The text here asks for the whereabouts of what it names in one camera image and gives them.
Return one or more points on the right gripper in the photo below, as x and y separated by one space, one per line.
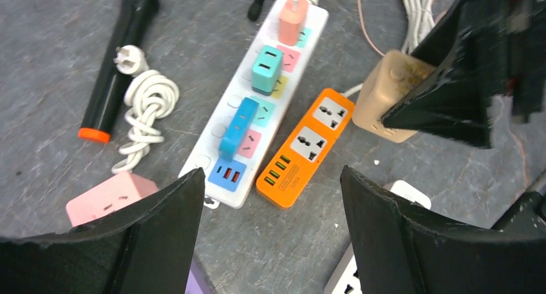
497 47

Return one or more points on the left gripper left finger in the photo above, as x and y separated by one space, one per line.
146 247

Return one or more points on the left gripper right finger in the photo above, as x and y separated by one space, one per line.
402 247

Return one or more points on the tan cube socket adapter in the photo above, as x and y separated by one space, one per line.
395 75

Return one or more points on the pink cube socket adapter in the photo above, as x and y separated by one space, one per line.
117 192

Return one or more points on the blue plug adapter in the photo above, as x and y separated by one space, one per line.
237 128

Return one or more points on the salmon pink usb charger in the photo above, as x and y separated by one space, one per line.
292 19

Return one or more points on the teal usb charger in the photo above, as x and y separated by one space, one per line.
266 70

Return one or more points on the purple power strip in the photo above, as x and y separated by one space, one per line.
197 281

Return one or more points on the white small power strip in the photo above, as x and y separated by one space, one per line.
345 278

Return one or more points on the white multicolour power strip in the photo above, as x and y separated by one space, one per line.
229 182

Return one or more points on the orange power strip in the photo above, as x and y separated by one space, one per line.
292 167

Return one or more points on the black music stand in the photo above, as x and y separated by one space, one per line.
254 10

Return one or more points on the black microphone orange end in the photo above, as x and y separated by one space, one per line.
110 86

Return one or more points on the white cord orange strip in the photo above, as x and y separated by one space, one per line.
420 22

